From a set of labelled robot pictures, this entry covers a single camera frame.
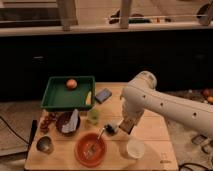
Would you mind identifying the tan block eraser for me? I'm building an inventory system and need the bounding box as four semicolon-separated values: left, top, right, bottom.
119;119;134;134

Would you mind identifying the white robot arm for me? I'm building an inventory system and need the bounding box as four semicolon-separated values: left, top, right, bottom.
121;71;213;139

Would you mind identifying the small green cup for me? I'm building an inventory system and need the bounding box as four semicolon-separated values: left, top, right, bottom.
87;109;100;124

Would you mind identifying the white plastic cup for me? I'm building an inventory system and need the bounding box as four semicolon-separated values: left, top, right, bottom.
121;138;145;160

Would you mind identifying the small metal cup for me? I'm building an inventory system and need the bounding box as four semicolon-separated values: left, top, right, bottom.
36;136;54;154

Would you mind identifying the yellow banana piece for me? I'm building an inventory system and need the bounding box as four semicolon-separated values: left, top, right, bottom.
86;91;92;105

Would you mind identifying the orange fruit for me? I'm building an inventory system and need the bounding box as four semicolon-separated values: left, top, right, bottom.
66;79;77;90

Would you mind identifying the green plastic tray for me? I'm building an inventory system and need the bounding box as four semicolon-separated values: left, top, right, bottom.
41;76;95;111

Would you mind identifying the crumpled white paper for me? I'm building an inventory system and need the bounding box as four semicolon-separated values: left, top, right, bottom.
62;109;79;133

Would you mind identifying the dark brown bowl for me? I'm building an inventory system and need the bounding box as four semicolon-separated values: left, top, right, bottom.
56;112;76;136

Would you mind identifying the orange bowl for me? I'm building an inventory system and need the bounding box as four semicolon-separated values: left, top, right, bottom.
74;133;107;168

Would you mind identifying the metal whisk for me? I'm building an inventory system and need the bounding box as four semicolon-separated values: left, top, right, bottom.
86;128;106;158

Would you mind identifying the brown dried food pile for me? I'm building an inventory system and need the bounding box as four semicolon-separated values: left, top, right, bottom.
40;112;57;134

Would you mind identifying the white handled dish brush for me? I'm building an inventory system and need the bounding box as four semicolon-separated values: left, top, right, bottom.
104;121;121;135

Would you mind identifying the black cable left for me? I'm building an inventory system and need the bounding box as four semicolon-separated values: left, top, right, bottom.
0;115;30;146

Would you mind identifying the black cable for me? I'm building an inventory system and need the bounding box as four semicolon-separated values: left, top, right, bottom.
178;162;213;171
0;115;30;146

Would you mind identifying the black cable bottom right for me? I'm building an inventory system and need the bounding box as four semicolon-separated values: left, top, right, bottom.
178;162;213;171

